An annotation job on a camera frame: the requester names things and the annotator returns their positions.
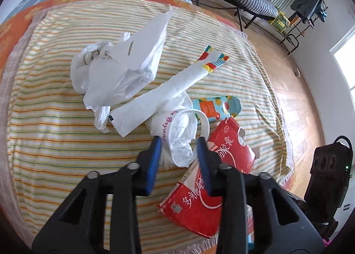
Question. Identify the teal fruit print packet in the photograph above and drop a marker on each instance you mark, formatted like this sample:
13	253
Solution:
218	108

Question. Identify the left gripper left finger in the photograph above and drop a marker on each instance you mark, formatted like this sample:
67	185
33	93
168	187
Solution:
149	161

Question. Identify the black metal rack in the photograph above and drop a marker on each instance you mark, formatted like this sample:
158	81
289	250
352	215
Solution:
297	29

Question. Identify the dark clothes on rack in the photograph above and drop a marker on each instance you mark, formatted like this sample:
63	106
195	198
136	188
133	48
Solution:
306	9

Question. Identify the striped yellow towel blanket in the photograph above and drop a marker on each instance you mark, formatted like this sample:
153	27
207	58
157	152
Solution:
138	104

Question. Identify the white colourful long wrapper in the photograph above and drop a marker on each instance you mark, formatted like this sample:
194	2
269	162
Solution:
129	116

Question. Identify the white plastic bag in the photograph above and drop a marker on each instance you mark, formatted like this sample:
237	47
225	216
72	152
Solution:
107	74

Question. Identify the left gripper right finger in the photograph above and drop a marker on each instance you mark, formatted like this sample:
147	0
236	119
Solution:
209	162

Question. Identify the fringed pinkish woven blanket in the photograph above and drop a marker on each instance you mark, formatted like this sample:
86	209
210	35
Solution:
11	82

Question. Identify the red cardboard medicine box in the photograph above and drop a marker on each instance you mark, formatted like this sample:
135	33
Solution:
193	202

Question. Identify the white paper cup with bag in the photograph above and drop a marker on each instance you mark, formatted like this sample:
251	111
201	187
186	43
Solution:
176	123

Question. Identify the yellow crate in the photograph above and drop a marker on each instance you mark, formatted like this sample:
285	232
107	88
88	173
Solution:
280	22

